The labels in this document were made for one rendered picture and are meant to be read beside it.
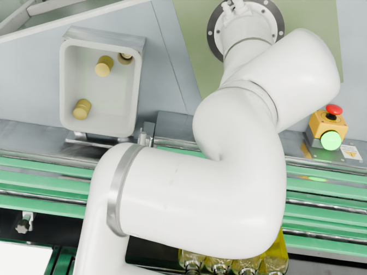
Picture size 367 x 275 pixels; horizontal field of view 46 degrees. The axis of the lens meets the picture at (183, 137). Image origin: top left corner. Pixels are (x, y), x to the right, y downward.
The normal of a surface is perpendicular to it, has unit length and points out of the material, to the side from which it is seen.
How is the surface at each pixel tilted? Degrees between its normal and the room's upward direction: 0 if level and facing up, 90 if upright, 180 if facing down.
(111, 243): 61
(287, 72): 38
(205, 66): 1
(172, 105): 0
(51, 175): 90
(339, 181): 90
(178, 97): 0
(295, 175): 90
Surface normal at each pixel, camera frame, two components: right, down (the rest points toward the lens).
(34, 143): 0.15, -0.83
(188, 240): -0.31, 0.54
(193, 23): -0.05, 0.55
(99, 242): 0.61, 0.10
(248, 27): -0.14, -0.83
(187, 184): -0.13, -0.51
